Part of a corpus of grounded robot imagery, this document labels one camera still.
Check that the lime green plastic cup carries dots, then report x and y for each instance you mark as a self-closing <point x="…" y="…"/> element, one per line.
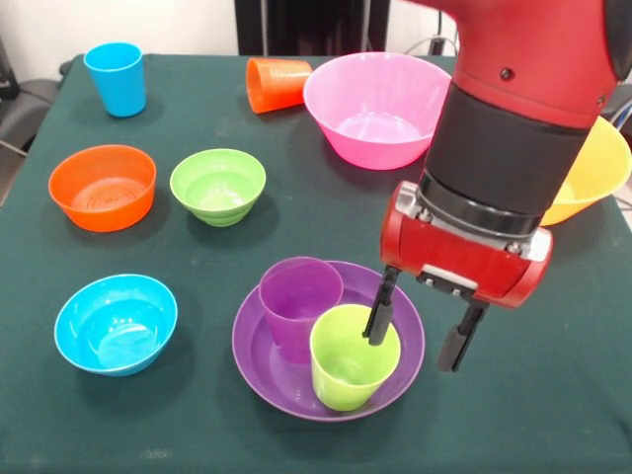
<point x="345" y="390"/>

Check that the purple plastic bowl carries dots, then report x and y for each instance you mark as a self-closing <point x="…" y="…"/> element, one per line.
<point x="266" y="375"/>

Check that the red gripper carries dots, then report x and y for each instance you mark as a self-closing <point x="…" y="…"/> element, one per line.
<point x="464" y="261"/>

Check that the black chair armrest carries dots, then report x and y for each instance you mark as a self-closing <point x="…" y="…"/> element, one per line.
<point x="624" y="103"/>

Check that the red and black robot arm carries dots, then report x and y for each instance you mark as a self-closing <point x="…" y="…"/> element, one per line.
<point x="513" y="138"/>

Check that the black power plug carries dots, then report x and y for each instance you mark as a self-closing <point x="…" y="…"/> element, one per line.
<point x="436" y="45"/>

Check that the dark green tablecloth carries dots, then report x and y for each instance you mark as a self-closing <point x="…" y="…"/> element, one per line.
<point x="148" y="434"/>

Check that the orange plastic bowl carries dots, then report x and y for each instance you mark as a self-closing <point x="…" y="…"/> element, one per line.
<point x="103" y="212"/>

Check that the green plastic bowl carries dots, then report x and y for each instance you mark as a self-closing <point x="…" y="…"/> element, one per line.
<point x="217" y="207"/>

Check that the pink plastic bowl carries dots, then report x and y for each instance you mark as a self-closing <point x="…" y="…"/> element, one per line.
<point x="375" y="148"/>

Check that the grey chair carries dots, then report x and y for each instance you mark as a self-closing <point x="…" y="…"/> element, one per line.
<point x="24" y="118"/>

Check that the orange plastic cup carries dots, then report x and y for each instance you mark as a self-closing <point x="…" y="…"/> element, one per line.
<point x="281" y="84"/>

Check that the blue plastic cup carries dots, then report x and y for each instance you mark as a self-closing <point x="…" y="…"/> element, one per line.
<point x="118" y="84"/>

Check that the purple plastic cup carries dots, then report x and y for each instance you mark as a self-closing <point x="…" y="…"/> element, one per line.
<point x="291" y="316"/>

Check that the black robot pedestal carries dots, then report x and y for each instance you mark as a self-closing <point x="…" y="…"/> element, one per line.
<point x="316" y="24"/>

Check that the blue plastic bowl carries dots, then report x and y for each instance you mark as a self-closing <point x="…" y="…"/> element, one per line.
<point x="113" y="321"/>

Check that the yellow plastic bowl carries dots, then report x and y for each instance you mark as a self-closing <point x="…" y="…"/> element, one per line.
<point x="592" y="182"/>

